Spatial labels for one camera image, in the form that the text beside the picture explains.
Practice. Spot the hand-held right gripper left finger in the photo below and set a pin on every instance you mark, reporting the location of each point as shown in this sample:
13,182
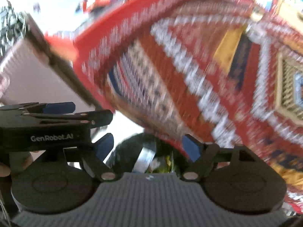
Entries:
104,144

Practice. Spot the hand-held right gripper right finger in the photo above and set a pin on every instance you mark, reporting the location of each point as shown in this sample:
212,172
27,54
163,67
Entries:
191,147

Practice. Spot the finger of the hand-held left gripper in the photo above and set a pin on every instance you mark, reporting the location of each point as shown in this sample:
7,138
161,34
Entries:
59,108
99,117

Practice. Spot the black trash bin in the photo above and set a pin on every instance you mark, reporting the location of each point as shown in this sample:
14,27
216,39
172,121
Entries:
127,151

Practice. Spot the gold foil snack bag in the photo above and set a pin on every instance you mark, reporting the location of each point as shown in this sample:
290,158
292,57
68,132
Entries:
168,163

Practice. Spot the person's left hand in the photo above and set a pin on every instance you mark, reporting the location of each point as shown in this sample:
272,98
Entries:
4,170

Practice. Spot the pale pink panel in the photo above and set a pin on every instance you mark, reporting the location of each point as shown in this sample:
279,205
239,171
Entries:
35,75

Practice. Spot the red patterned tablecloth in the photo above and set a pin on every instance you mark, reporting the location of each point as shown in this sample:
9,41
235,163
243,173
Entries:
189,63

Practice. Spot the red snack packet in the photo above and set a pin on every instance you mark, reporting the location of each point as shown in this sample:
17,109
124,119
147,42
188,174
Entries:
99,1

